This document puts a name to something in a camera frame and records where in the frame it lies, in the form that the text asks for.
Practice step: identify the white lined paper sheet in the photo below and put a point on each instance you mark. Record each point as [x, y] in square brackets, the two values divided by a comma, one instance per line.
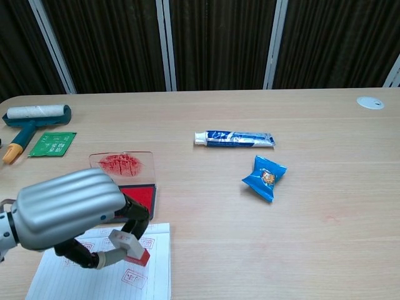
[150, 281]

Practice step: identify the teal lint roller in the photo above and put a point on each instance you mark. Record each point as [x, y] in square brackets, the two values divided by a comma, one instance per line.
[37, 112]

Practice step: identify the blue white toothpaste tube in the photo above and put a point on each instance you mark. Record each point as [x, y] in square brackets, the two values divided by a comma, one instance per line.
[234, 139]

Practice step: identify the grey partition post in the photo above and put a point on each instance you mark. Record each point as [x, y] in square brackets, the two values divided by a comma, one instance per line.
[53, 47]
[275, 47]
[165, 47]
[394, 75]

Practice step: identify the dark partition panel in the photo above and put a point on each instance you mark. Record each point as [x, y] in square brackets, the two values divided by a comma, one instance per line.
[337, 40]
[218, 47]
[109, 47]
[18, 47]

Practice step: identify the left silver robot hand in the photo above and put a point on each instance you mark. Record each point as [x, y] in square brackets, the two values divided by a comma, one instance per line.
[68, 206]

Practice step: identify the green sachet packet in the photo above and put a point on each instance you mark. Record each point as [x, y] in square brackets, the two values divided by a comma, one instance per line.
[53, 145]

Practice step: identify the white and red stamp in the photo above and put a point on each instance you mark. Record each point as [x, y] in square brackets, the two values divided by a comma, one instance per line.
[125, 239]

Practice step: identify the red ink pad case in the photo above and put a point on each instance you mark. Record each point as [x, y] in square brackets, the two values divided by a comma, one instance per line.
[125, 162]

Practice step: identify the blue snack packet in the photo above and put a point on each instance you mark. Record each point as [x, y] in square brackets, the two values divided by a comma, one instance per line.
[264, 178]

